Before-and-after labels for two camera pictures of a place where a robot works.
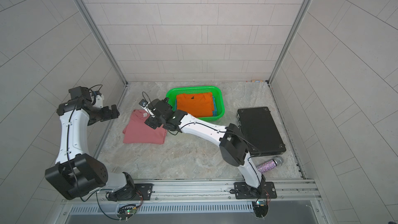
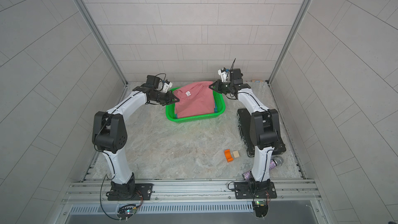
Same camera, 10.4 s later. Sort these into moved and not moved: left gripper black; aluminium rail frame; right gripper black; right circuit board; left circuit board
Moved: left gripper black; right gripper black
Not moved: right circuit board; left circuit board; aluminium rail frame
